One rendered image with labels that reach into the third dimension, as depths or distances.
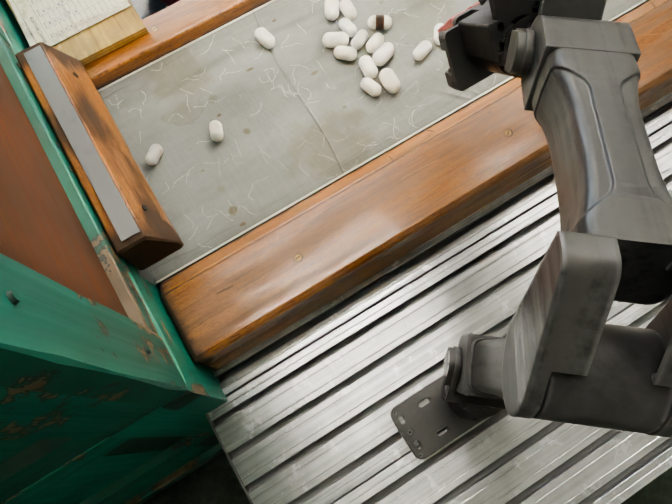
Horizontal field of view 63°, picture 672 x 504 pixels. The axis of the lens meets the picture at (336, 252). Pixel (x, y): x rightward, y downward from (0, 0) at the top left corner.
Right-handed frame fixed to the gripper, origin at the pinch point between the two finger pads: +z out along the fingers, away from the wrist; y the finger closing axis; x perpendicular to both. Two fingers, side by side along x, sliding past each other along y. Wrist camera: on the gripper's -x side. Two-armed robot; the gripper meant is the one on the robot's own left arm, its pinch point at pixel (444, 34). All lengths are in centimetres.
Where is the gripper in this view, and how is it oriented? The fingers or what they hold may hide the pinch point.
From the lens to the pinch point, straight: 70.9
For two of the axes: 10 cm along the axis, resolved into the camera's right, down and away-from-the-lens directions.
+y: -8.5, 5.1, -1.4
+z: -3.8, -4.1, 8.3
